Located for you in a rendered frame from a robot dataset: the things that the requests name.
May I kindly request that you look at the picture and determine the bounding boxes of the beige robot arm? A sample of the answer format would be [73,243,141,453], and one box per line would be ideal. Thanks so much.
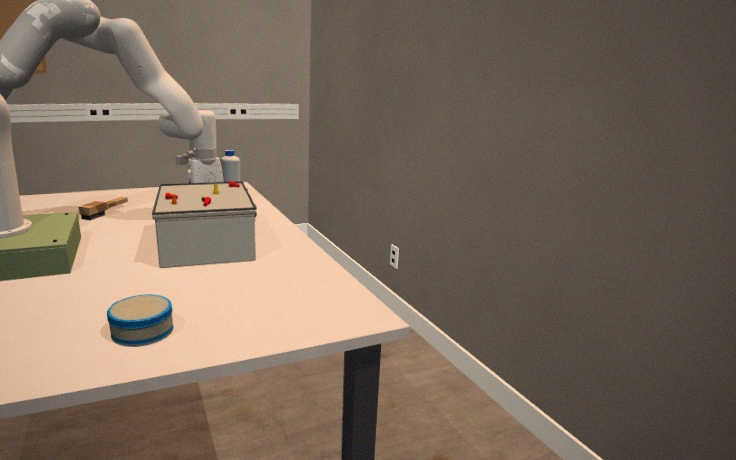
[0,0,217,238]

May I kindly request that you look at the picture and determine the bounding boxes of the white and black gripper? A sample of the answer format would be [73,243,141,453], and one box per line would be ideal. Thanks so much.
[187,157,223,183]

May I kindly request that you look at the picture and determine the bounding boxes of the round grey tin with blue rims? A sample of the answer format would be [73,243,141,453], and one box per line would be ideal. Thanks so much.
[107,294,174,347]

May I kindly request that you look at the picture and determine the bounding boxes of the grey bottle with blue cap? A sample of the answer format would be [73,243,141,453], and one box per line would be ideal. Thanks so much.
[220,150,240,182]

